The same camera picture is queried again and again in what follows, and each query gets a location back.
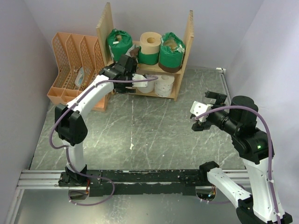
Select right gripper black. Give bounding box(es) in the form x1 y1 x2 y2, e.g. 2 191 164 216
191 90 240 134

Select white paper roll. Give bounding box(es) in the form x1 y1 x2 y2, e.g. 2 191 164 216
137 74 155 93
154 75 175 98

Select brown green paper roll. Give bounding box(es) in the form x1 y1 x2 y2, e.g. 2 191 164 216
128 32 162 65

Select green brown roll torn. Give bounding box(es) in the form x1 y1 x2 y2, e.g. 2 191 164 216
158 32 185 73

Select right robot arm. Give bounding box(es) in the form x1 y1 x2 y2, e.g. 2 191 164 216
190 91 293 224

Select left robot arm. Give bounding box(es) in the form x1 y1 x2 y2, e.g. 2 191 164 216
52 55 137 186

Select wooden shelf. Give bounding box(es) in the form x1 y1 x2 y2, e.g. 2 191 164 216
96 3 194 100

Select items in organizer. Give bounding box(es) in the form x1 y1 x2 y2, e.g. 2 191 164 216
74 67 90 91

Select orange file organizer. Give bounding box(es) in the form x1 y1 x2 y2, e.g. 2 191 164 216
47 32 105 105

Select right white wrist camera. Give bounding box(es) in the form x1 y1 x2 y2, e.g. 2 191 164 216
190 101 213 117

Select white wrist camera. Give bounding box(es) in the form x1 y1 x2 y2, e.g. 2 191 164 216
190 101 213 117
132 73 148 87

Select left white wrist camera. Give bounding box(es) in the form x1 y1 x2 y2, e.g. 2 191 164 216
132 73 148 87

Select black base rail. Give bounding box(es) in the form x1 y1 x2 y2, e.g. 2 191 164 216
58 161 219 197

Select aluminium frame rail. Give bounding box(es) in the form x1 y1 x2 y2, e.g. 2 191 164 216
7 67 274 224

